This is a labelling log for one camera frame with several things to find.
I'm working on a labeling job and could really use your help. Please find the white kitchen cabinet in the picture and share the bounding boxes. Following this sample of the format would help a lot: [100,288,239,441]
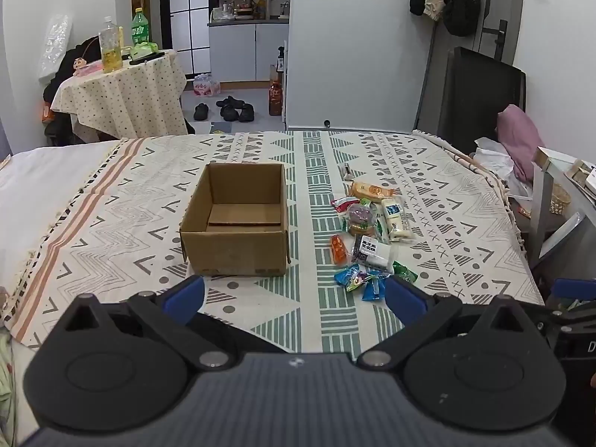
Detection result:
[208,19,290,83]

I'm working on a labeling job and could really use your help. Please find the black grid sliding door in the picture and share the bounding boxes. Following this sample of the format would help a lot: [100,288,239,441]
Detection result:
[161,0,210,80]

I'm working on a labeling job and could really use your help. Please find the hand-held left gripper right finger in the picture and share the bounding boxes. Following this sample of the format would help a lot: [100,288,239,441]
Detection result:
[356,276,537,372]

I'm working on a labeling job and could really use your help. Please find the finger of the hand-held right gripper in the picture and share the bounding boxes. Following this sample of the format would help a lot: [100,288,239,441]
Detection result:
[545,278,596,324]

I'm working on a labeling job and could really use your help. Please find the black and white snack packet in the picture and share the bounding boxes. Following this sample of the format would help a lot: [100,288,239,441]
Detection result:
[350,235,396,271]

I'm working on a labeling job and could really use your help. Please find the dark green snack packet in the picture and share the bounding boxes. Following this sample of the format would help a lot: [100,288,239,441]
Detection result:
[391,261,418,284]

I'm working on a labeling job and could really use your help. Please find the black remote control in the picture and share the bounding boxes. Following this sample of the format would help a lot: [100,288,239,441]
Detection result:
[129,51,166,66]

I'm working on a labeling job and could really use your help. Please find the brown cardboard box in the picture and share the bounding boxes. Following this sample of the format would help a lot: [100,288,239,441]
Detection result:
[179,162,292,278]

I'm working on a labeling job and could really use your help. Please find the white milk snack packet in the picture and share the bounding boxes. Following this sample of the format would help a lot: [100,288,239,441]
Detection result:
[381,198,415,243]

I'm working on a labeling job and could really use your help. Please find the purple burger snack packet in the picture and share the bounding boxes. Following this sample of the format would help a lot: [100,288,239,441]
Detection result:
[345,202,379,237]

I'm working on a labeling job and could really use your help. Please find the clear plastic bag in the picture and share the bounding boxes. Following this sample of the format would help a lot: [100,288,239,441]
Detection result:
[38,14,73,77]

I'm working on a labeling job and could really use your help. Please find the black clothes on chair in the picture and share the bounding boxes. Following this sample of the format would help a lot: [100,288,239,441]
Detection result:
[43,37,101,146]

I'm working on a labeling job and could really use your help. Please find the orange bread packet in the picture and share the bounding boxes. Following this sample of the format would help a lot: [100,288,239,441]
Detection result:
[348,181,399,203]

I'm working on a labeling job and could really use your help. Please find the green soda bottle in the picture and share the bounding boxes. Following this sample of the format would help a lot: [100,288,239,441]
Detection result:
[131,7,152,47]

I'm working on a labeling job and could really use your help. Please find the clear bottle with yellow liquid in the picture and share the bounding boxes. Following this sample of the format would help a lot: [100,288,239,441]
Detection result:
[99,16,124,74]

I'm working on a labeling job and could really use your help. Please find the round table with dotted cloth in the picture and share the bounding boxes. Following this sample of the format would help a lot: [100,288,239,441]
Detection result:
[50,50,188,139]

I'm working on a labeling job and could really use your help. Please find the white side table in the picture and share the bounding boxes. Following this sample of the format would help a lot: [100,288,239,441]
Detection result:
[531,146,596,266]

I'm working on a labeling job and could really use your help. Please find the white bed sheet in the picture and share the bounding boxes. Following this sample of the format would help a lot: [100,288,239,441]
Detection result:
[0,140,123,289]

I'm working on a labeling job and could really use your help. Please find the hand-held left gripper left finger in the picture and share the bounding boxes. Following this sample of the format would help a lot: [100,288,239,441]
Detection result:
[62,275,234,373]

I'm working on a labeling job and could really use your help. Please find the blue candy packet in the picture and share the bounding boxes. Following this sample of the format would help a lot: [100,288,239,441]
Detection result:
[361,272,389,302]
[334,264,373,292]

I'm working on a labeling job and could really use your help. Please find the small wicker basket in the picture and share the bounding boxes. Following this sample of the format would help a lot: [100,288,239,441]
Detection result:
[549,186,572,215]

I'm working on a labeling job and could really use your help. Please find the pink pack of water bottles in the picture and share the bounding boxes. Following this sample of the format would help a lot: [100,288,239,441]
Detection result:
[193,73,221,97]

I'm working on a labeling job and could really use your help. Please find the pink cloth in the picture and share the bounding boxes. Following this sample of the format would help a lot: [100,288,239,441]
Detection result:
[496,105,545,182]

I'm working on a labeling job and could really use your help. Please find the door handle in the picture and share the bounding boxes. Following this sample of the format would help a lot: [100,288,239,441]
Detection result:
[494,19,508,61]

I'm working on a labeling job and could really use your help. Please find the small orange snack packet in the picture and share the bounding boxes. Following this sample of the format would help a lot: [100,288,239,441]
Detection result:
[330,235,350,264]

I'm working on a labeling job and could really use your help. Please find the white plastic bag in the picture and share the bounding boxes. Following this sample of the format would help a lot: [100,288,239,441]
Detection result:
[470,137,532,196]

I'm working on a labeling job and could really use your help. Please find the patterned bed blanket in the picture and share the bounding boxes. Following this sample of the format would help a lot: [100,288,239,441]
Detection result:
[0,130,546,354]

